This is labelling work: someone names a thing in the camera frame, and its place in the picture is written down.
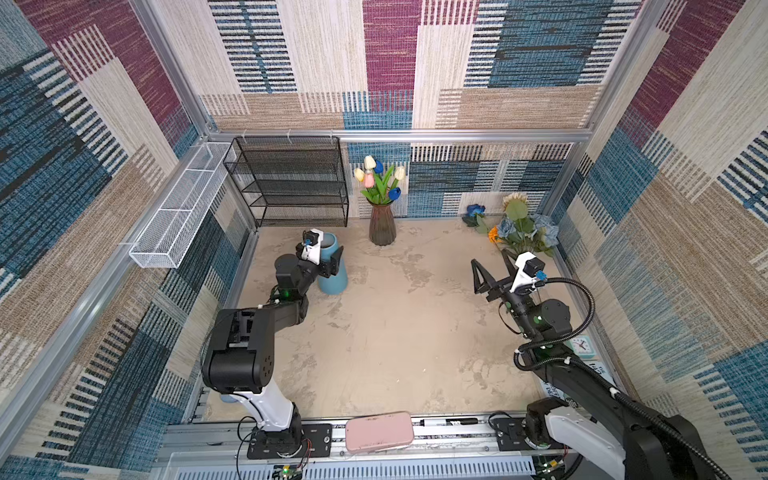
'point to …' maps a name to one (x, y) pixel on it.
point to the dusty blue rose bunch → (538, 232)
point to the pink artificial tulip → (368, 180)
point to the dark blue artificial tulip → (379, 168)
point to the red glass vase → (382, 227)
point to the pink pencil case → (380, 431)
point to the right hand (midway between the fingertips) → (487, 257)
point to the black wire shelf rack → (291, 180)
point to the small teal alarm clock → (582, 347)
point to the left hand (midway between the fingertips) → (329, 238)
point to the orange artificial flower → (492, 234)
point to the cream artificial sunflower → (516, 205)
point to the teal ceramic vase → (334, 284)
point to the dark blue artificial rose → (474, 217)
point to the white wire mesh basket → (162, 240)
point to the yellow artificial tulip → (359, 174)
